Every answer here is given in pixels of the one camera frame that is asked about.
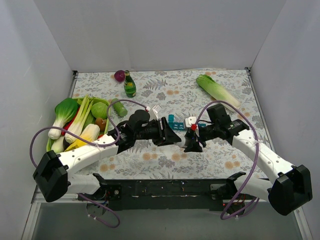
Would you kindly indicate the teal weekly pill organizer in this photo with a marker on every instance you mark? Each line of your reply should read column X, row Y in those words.
column 174, row 125

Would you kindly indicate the black table front rail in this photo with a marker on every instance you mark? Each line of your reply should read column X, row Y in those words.
column 162, row 194

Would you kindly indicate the white pill bottle blue label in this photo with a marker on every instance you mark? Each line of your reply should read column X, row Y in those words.
column 181, row 144

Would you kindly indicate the green plastic tray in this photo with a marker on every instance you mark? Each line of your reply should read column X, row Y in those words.
column 54, row 134

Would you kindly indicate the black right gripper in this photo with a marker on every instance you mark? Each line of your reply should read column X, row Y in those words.
column 195, row 136

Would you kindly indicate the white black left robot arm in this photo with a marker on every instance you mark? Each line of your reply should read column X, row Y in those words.
column 57, row 173

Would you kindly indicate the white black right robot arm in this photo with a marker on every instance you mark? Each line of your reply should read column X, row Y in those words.
column 287, row 187

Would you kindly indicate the green glass bottle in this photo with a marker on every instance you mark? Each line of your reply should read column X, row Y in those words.
column 129, row 85

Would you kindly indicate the green cylindrical bottle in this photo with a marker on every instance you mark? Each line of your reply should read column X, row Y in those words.
column 119, row 107

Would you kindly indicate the small bok choy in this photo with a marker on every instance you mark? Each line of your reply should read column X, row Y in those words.
column 58, row 145

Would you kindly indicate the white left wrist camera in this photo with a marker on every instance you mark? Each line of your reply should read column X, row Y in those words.
column 154, row 112

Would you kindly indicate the yellow white cabbage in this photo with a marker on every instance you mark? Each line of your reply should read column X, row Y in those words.
column 90, row 134

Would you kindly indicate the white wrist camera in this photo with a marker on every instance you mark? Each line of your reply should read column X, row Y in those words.
column 154, row 112
column 190, row 123

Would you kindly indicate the napa cabbage on table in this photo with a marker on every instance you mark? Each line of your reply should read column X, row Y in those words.
column 217, row 91

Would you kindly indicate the purple onion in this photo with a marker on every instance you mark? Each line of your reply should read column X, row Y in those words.
column 119, row 76

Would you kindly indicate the red chili pepper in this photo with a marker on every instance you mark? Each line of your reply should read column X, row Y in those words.
column 68, row 124

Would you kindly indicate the round green cabbage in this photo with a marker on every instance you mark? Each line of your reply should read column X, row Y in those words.
column 99, row 110

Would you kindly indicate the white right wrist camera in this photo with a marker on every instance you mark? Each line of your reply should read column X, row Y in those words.
column 190, row 123

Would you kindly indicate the celery stalk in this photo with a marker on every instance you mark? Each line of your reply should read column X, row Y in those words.
column 77, row 125

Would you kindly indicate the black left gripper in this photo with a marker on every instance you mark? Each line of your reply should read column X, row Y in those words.
column 161, row 132

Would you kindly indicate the brown mushroom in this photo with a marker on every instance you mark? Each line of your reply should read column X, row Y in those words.
column 102, row 123

